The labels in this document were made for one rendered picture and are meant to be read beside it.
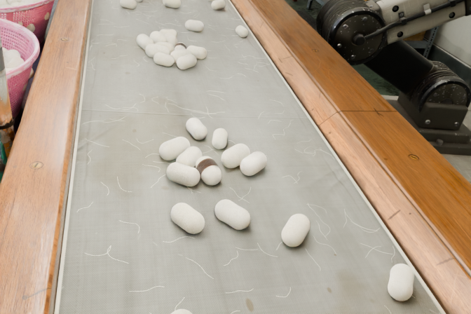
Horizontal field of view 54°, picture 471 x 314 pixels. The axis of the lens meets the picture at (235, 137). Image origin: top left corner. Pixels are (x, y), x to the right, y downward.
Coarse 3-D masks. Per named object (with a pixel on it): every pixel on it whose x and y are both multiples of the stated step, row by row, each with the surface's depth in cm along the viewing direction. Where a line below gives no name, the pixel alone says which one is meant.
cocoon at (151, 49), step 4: (152, 44) 71; (148, 48) 71; (152, 48) 71; (156, 48) 71; (160, 48) 71; (164, 48) 71; (148, 52) 71; (152, 52) 71; (156, 52) 71; (160, 52) 71; (164, 52) 71; (168, 52) 71; (152, 56) 72
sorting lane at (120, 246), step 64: (192, 0) 102; (128, 64) 69; (256, 64) 76; (128, 128) 54; (256, 128) 58; (128, 192) 45; (192, 192) 46; (256, 192) 47; (320, 192) 49; (64, 256) 37; (128, 256) 38; (192, 256) 39; (256, 256) 40; (320, 256) 41; (384, 256) 42
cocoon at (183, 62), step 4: (184, 56) 70; (188, 56) 70; (192, 56) 70; (180, 60) 69; (184, 60) 69; (188, 60) 69; (192, 60) 70; (196, 60) 71; (180, 64) 69; (184, 64) 69; (188, 64) 69; (192, 64) 70; (180, 68) 70; (184, 68) 69
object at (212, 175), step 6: (204, 156) 48; (198, 162) 47; (210, 168) 46; (216, 168) 46; (204, 174) 46; (210, 174) 46; (216, 174) 46; (204, 180) 46; (210, 180) 46; (216, 180) 46
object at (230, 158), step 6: (240, 144) 50; (228, 150) 49; (234, 150) 49; (240, 150) 50; (246, 150) 50; (222, 156) 49; (228, 156) 49; (234, 156) 49; (240, 156) 49; (246, 156) 50; (222, 162) 49; (228, 162) 49; (234, 162) 49; (240, 162) 50
